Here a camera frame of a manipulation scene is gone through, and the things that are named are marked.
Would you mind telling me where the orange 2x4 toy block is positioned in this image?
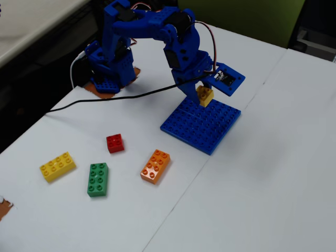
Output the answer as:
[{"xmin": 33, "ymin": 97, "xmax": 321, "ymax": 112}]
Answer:
[{"xmin": 140, "ymin": 149, "xmax": 171, "ymax": 185}]

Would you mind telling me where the black camera cable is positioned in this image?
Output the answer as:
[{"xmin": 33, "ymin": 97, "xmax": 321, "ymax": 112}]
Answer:
[{"xmin": 45, "ymin": 75, "xmax": 218, "ymax": 115}]

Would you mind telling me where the green 2x4 toy block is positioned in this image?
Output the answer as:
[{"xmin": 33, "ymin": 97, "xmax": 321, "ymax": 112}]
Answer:
[{"xmin": 87, "ymin": 162, "xmax": 109, "ymax": 198}]

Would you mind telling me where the yellow 2x2 toy block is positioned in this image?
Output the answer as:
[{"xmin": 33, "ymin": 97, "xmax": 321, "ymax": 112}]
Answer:
[{"xmin": 195, "ymin": 85, "xmax": 215, "ymax": 108}]

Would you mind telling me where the white cable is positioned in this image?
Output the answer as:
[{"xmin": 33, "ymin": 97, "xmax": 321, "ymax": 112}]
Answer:
[{"xmin": 69, "ymin": 50, "xmax": 89, "ymax": 89}]

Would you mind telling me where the white desk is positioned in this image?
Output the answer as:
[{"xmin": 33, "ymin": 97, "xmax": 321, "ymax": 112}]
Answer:
[{"xmin": 0, "ymin": 0, "xmax": 106, "ymax": 68}]

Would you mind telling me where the yellow 2x4 toy block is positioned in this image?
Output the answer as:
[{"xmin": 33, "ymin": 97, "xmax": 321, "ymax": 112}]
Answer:
[{"xmin": 39, "ymin": 151, "xmax": 77, "ymax": 184}]

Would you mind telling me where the red 2x2 toy block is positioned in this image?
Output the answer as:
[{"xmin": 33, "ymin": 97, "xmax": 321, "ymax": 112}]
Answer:
[{"xmin": 106, "ymin": 133, "xmax": 125, "ymax": 154}]

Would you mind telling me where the camera board on blue mount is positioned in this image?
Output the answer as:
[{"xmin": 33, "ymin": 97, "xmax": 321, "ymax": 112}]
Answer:
[{"xmin": 206, "ymin": 62, "xmax": 246, "ymax": 98}]

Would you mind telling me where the red white servo wire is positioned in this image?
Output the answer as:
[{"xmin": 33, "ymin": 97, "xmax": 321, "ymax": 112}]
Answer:
[{"xmin": 194, "ymin": 20, "xmax": 218, "ymax": 73}]

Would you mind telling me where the green chair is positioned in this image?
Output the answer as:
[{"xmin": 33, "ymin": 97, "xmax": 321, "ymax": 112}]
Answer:
[{"xmin": 177, "ymin": 0, "xmax": 307, "ymax": 49}]

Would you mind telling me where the blue 8x8 stud plate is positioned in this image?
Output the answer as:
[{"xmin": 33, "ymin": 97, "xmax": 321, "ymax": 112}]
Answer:
[{"xmin": 160, "ymin": 97, "xmax": 242, "ymax": 156}]

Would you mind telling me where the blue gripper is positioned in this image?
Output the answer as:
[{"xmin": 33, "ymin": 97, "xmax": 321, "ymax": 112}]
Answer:
[{"xmin": 163, "ymin": 44, "xmax": 218, "ymax": 106}]

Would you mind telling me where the dark grey box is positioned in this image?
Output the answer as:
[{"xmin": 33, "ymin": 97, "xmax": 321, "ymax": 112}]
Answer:
[{"xmin": 290, "ymin": 26, "xmax": 336, "ymax": 64}]

